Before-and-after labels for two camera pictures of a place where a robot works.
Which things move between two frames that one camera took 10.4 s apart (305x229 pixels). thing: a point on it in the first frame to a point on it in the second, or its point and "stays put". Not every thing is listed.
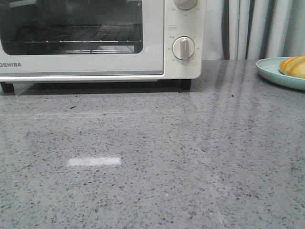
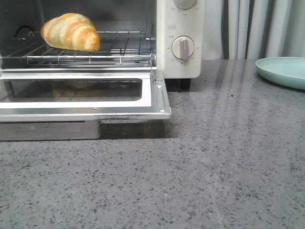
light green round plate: (269, 67) stays put
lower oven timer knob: (183, 47) stays put
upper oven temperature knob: (185, 5) stays put
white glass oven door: (82, 37) to (45, 95)
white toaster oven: (98, 40) stays put
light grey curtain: (253, 29) stays put
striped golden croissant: (294, 66) to (71, 31)
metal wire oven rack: (95, 33) to (115, 48)
